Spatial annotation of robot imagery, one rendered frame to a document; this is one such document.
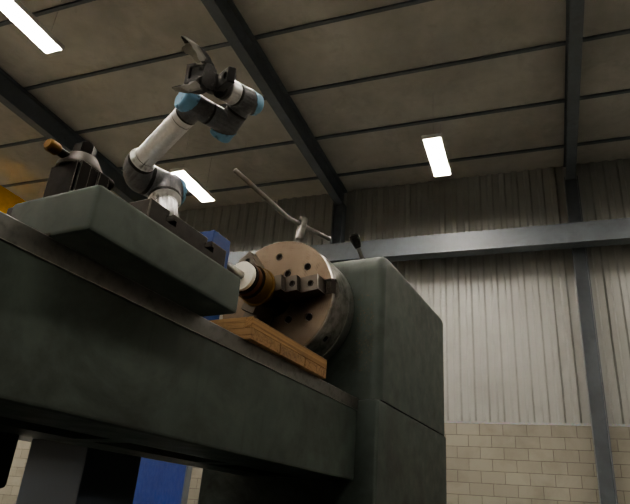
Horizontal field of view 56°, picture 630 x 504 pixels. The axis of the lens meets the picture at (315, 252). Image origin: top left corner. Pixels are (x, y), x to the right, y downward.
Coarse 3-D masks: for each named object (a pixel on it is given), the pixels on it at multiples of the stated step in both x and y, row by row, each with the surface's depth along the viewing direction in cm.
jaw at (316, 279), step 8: (280, 280) 137; (288, 280) 139; (296, 280) 138; (304, 280) 139; (312, 280) 139; (320, 280) 139; (328, 280) 141; (280, 288) 137; (288, 288) 138; (296, 288) 137; (304, 288) 138; (312, 288) 137; (320, 288) 138; (328, 288) 140; (280, 296) 140; (288, 296) 140; (296, 296) 140; (304, 296) 140; (312, 296) 141
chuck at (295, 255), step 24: (264, 264) 152; (288, 264) 148; (312, 264) 145; (336, 288) 143; (240, 312) 149; (288, 312) 143; (312, 312) 140; (336, 312) 140; (288, 336) 140; (312, 336) 137; (336, 336) 143
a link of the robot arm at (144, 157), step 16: (176, 96) 185; (192, 96) 181; (176, 112) 186; (192, 112) 183; (208, 112) 185; (160, 128) 191; (176, 128) 188; (144, 144) 197; (160, 144) 193; (128, 160) 201; (144, 160) 199; (128, 176) 204; (144, 176) 204
